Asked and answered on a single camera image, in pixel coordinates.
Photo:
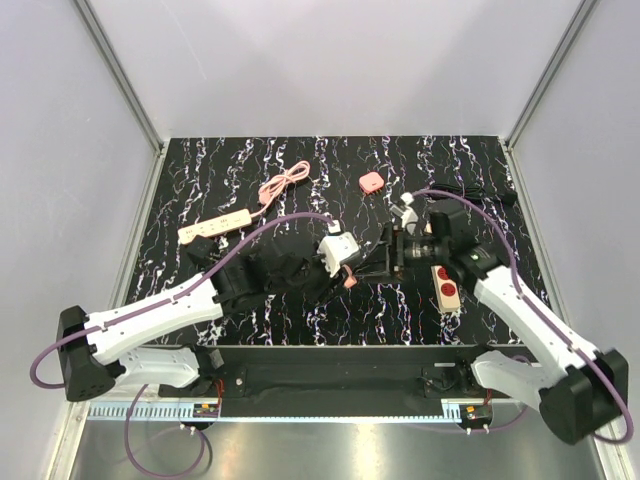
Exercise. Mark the grey slotted cable duct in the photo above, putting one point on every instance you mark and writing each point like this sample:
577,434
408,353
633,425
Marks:
154,411

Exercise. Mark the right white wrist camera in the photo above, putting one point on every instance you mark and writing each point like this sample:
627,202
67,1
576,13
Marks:
403,211

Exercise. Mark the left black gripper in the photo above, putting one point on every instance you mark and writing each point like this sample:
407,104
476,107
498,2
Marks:
328,284

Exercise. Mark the pink square charger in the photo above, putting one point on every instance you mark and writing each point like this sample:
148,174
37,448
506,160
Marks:
371,183

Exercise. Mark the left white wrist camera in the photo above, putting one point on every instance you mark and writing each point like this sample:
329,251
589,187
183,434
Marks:
337,248

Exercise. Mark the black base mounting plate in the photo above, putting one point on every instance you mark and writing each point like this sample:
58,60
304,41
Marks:
419,371

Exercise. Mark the wooden red socket power strip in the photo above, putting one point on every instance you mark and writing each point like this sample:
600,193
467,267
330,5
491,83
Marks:
446,290

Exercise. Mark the pink plug adapter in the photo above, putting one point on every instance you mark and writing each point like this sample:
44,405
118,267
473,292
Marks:
350,281

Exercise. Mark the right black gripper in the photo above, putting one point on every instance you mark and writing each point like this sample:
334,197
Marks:
394,265

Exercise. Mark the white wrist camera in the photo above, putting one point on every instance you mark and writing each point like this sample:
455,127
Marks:
403,211
337,248

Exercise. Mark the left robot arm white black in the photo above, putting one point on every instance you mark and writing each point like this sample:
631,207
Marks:
101,350

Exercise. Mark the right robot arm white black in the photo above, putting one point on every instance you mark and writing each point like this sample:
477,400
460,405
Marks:
576,388

